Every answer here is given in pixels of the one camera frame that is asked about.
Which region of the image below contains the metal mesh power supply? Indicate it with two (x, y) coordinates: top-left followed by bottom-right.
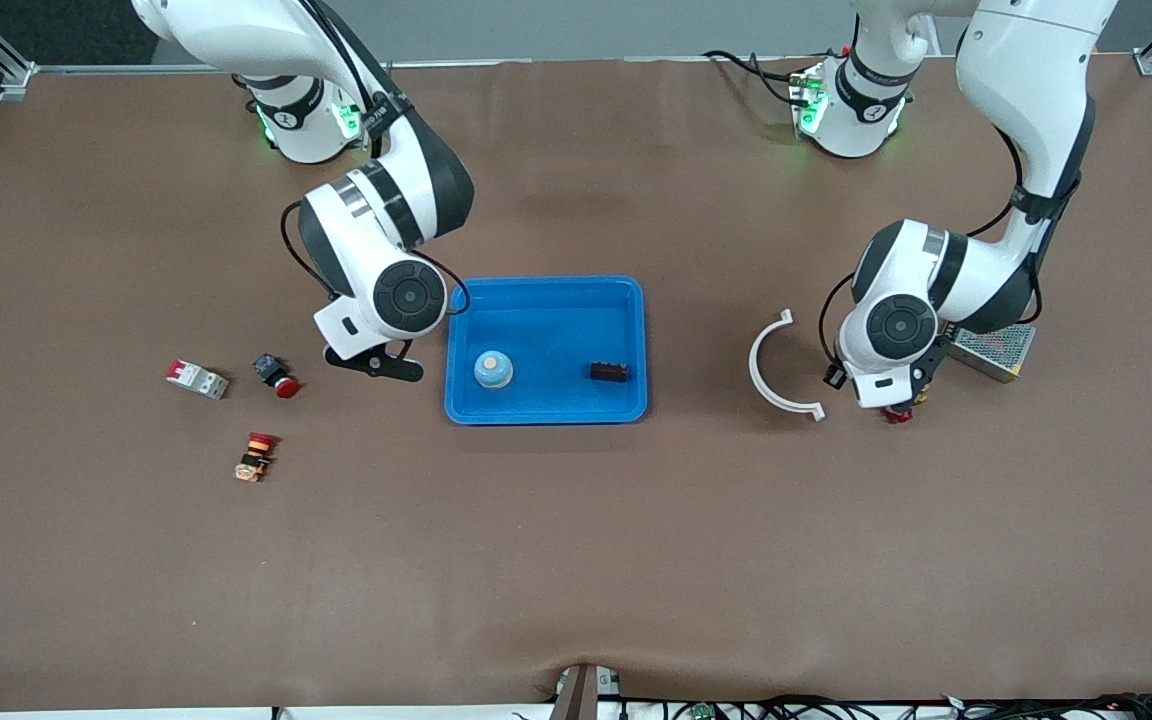
(946, 322), (1037, 384)

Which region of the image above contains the white curved plastic arc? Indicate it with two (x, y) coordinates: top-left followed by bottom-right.
(748, 309), (826, 422)

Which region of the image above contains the blue plastic tray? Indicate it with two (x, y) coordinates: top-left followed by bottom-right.
(444, 275), (649, 426)

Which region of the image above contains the red mushroom push button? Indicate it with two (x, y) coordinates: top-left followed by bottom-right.
(252, 353), (301, 400)

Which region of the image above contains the white red circuit breaker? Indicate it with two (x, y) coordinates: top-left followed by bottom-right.
(165, 359), (231, 401)

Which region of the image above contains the red handle brass valve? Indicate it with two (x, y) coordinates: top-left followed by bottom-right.
(881, 392), (932, 425)

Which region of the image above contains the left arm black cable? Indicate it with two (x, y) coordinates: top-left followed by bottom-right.
(819, 125), (1082, 366)

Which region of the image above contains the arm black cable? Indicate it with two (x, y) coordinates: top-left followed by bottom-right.
(819, 125), (1082, 366)
(281, 0), (472, 316)

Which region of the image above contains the black base cable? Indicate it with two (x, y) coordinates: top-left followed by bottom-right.
(704, 48), (807, 106)

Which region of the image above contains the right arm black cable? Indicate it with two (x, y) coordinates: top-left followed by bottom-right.
(281, 0), (472, 316)

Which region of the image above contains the red yellow button switch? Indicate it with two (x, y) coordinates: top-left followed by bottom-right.
(234, 431), (281, 483)

